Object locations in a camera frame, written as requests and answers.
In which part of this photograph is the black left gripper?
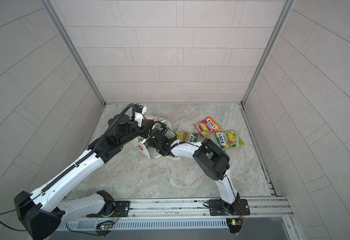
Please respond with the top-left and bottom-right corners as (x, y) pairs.
(117, 119), (155, 148)

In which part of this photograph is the green Fox's candy packet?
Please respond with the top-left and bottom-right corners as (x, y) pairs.
(176, 129), (199, 143)

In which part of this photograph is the white floral paper bag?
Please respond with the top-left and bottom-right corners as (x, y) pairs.
(130, 113), (175, 159)

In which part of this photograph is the orange Fox's candy packet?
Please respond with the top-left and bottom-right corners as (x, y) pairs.
(195, 116), (221, 138)

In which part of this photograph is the yellow-green Fox's candy packet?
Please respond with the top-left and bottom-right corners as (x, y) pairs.
(215, 130), (245, 149)

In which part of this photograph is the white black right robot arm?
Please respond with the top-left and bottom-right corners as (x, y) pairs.
(148, 129), (251, 216)

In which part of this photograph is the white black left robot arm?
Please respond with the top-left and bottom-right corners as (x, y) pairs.
(14, 115), (154, 240)

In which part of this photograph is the left circuit board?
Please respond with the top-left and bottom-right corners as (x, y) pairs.
(95, 221), (114, 231)

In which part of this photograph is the circuit board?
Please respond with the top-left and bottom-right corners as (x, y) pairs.
(226, 219), (243, 234)
(95, 221), (114, 231)

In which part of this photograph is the right circuit board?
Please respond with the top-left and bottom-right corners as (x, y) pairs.
(226, 219), (243, 234)

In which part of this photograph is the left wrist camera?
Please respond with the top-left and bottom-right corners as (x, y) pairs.
(133, 104), (147, 127)

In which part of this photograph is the aluminium left corner post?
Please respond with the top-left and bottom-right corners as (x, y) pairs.
(40, 0), (106, 107)

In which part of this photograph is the aluminium corner post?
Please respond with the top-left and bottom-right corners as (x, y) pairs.
(40, 0), (106, 107)
(242, 0), (295, 106)

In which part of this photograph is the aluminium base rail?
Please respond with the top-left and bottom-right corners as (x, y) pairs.
(39, 196), (294, 223)

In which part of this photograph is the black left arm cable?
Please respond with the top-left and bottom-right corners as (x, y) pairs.
(0, 197), (40, 232)

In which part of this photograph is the aluminium right corner post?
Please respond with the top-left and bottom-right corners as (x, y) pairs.
(242, 0), (295, 106)

